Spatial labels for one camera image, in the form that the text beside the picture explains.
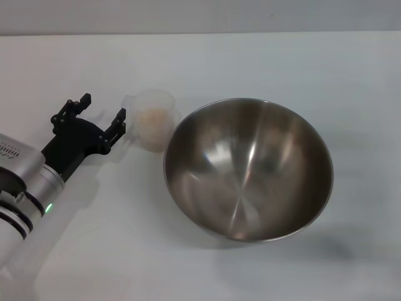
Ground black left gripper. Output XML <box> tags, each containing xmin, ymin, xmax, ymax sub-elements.
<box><xmin>40</xmin><ymin>93</ymin><xmax>127</xmax><ymax>184</ymax></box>

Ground stainless steel mixing bowl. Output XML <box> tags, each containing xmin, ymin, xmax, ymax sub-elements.
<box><xmin>163</xmin><ymin>97</ymin><xmax>335</xmax><ymax>251</ymax></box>

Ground clear plastic measuring cup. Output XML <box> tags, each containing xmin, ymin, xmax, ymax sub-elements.
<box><xmin>122</xmin><ymin>89</ymin><xmax>182</xmax><ymax>154</ymax></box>

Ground rice grains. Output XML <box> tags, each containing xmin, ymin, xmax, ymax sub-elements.
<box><xmin>135</xmin><ymin>106</ymin><xmax>167</xmax><ymax>149</ymax></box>

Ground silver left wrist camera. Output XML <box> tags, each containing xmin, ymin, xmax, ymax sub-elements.
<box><xmin>0</xmin><ymin>133</ymin><xmax>45</xmax><ymax>181</ymax></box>

